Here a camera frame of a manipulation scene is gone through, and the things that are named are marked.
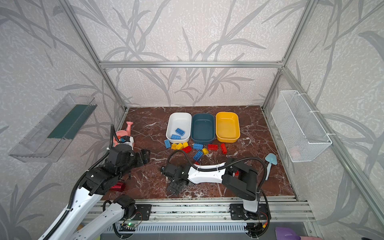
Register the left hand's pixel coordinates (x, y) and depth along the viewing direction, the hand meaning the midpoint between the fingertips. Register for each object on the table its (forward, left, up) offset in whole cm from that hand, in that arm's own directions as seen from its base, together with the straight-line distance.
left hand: (145, 153), depth 73 cm
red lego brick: (+13, -19, -19) cm, 30 cm away
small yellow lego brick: (+11, -30, -18) cm, 37 cm away
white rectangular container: (+30, -12, -18) cm, 37 cm away
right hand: (-6, -13, -19) cm, 24 cm away
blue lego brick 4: (+8, -26, -17) cm, 32 cm away
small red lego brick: (+3, -25, -19) cm, 31 cm away
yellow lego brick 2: (+14, -14, -18) cm, 27 cm away
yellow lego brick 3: (+16, -18, -18) cm, 30 cm away
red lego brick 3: (+14, -42, -18) cm, 48 cm away
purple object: (-31, -67, -17) cm, 75 cm away
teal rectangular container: (+27, -29, -16) cm, 43 cm away
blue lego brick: (+26, -13, -18) cm, 35 cm away
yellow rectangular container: (+28, -46, -14) cm, 56 cm away
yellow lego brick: (+15, -10, -20) cm, 27 cm away
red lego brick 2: (+14, -35, -18) cm, 42 cm away
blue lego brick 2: (+18, -5, -20) cm, 27 cm away
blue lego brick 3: (+14, -26, -18) cm, 35 cm away
